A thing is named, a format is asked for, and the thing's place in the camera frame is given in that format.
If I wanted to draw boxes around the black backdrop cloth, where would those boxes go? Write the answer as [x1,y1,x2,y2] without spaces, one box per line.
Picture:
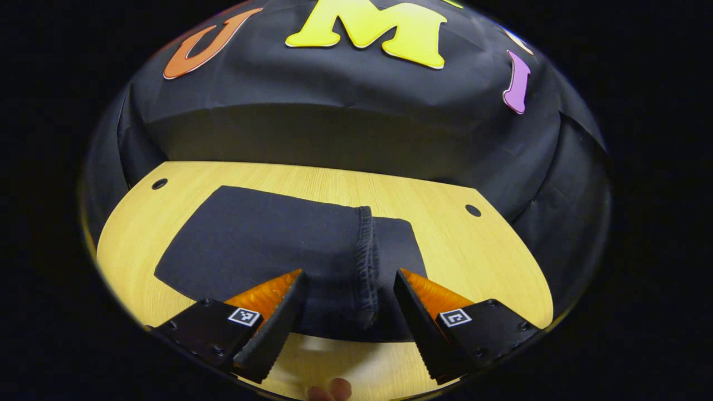
[84,0,611,301]

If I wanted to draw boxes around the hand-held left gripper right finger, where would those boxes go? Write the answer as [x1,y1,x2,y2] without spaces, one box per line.
[393,268,542,386]

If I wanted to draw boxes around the black jeans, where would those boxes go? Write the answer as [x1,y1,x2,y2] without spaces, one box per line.
[154,185,428,343]

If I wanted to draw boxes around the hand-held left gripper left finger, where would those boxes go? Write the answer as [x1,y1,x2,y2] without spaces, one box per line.
[146,269,308,385]

